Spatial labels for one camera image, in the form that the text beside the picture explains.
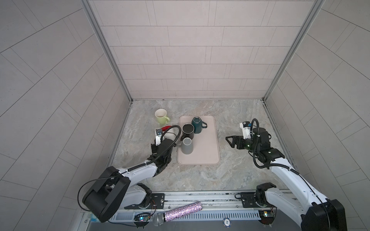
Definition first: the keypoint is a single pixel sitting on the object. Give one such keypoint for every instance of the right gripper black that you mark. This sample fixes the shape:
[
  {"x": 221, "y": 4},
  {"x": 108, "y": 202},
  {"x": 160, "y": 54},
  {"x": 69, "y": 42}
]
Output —
[{"x": 235, "y": 138}]

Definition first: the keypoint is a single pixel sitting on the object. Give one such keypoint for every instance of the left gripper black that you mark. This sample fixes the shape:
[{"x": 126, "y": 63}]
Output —
[{"x": 153, "y": 147}]

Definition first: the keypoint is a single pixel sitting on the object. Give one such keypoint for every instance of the white mug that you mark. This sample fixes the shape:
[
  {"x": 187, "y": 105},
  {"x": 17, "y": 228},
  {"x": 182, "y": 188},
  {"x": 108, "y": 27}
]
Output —
[{"x": 168, "y": 133}]

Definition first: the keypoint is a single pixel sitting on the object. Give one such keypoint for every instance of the grey mug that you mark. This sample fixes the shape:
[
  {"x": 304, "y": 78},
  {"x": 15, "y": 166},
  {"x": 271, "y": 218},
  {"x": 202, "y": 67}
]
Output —
[{"x": 187, "y": 146}]

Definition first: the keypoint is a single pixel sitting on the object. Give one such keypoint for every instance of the black mug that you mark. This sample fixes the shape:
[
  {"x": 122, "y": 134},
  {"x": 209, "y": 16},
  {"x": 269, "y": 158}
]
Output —
[{"x": 187, "y": 132}]

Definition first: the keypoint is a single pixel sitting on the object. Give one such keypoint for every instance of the light green mug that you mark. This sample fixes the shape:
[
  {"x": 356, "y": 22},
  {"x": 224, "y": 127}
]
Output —
[{"x": 162, "y": 117}]

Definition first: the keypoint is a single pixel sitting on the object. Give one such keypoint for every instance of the dark green faceted mug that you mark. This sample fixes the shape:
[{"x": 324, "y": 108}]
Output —
[{"x": 198, "y": 125}]

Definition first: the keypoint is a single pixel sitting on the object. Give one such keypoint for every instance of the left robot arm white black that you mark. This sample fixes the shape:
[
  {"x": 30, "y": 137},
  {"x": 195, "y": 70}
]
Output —
[{"x": 117, "y": 188}]

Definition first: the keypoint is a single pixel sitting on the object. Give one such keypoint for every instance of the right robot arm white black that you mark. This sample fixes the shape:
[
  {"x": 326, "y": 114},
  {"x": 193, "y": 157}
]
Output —
[{"x": 311, "y": 210}]

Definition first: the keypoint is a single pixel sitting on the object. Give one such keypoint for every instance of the beige rectangular tray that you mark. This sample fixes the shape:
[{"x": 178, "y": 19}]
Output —
[{"x": 205, "y": 146}]

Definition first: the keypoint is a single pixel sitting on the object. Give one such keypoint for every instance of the left circuit board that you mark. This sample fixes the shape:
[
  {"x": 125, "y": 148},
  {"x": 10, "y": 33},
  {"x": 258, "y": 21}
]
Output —
[{"x": 142, "y": 218}]

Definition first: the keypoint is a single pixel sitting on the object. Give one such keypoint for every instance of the circuit board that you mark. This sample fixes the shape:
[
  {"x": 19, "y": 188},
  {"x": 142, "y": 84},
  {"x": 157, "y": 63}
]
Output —
[
  {"x": 142, "y": 218},
  {"x": 267, "y": 217}
]

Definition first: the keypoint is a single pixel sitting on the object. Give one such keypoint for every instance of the right circuit board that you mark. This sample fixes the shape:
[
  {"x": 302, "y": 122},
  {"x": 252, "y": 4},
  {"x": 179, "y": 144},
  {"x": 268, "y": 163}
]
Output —
[{"x": 267, "y": 217}]

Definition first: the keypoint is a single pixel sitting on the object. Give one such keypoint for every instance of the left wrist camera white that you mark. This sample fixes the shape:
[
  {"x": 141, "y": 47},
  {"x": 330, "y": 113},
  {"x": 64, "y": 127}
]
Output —
[{"x": 158, "y": 136}]

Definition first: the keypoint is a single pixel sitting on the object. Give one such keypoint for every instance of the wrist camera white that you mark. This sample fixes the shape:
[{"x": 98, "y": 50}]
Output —
[
  {"x": 158, "y": 136},
  {"x": 246, "y": 129}
]

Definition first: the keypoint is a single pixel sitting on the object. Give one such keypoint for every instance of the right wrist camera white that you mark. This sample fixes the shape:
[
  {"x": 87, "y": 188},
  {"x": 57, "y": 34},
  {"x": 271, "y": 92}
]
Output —
[{"x": 246, "y": 129}]

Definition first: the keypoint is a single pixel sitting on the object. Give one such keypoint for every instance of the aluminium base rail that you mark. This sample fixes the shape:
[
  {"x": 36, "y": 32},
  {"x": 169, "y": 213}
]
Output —
[{"x": 202, "y": 199}]

